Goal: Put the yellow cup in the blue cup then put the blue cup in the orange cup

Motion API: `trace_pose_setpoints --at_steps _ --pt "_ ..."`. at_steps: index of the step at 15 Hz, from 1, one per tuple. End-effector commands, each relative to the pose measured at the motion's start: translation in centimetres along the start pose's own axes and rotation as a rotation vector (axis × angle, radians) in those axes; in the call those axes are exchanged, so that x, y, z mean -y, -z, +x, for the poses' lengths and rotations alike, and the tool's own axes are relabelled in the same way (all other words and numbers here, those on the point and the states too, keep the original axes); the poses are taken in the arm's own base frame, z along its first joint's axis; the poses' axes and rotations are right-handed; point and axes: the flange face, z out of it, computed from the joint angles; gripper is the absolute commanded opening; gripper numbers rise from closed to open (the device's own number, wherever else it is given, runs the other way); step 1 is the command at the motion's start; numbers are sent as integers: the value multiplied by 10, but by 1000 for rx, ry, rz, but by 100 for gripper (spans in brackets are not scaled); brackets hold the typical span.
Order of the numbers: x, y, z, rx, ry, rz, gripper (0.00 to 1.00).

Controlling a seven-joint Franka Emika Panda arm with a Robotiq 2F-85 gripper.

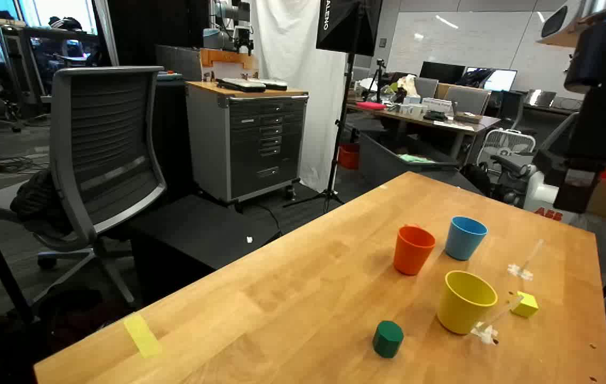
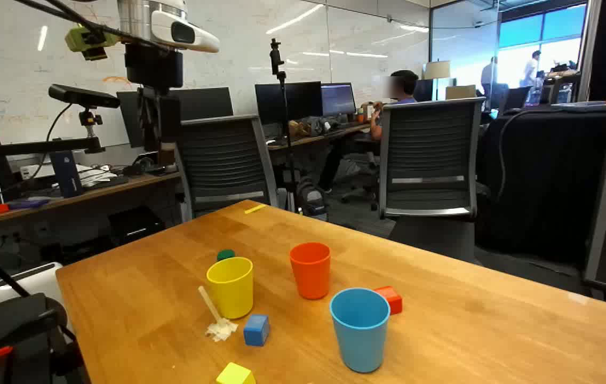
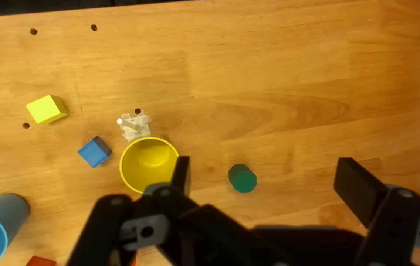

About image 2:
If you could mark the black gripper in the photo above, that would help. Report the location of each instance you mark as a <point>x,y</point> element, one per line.
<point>155,67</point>

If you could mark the yellow plastic cup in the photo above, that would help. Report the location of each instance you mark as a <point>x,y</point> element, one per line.
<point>231,286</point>

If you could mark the blue plastic cup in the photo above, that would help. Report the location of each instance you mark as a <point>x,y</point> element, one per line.
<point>358,319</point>

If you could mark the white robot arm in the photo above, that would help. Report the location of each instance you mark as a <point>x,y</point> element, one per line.
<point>155,34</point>

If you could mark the orange plastic cup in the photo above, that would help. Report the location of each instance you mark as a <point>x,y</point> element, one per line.
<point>312,269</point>

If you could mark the grey mesh office chair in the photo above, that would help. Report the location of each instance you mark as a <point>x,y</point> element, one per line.
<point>225,160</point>

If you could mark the black computer monitor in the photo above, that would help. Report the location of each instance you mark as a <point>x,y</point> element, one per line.
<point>290,101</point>

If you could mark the green cylinder block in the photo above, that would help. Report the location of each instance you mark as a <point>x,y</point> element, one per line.
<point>223,254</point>

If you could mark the seated person blue shirt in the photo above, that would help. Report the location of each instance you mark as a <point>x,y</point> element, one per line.
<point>400,92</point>

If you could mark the white stick tool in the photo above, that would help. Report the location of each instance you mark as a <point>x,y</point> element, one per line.
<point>220,330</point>

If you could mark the grey office chair right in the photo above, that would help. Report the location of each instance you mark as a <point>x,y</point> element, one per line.
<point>427,174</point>

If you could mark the blue cube block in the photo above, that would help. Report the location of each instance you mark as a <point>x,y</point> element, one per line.
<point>257,330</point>

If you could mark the black clamp stand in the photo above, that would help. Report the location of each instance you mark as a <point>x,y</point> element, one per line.
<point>35,339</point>

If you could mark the yellow cube block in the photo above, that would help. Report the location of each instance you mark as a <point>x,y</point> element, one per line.
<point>236,373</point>

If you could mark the red cube block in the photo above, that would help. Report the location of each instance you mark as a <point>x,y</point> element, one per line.
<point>393,300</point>

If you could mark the yellow green wrist camera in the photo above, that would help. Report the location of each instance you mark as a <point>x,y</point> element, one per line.
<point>92,45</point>

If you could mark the black camera on tripod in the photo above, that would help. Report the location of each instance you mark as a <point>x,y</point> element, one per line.
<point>81,96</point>

